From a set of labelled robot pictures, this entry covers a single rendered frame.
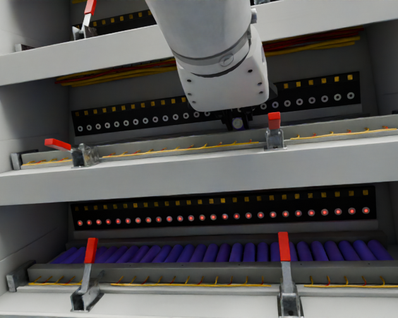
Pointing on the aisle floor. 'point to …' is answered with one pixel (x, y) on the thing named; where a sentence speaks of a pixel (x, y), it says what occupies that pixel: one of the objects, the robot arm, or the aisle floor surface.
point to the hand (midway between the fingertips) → (236, 115)
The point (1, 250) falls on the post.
